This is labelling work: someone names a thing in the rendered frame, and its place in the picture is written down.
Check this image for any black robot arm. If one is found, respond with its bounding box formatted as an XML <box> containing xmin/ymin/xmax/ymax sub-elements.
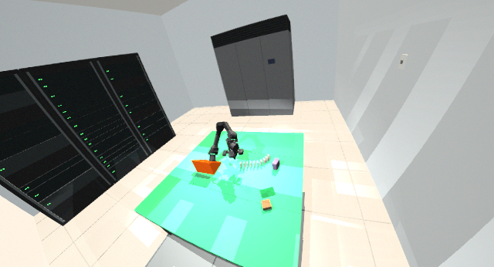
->
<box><xmin>208</xmin><ymin>121</ymin><xmax>239</xmax><ymax>161</ymax></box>

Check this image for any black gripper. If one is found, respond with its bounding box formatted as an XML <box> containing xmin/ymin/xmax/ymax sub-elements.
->
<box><xmin>222</xmin><ymin>148</ymin><xmax>244</xmax><ymax>157</ymax></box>

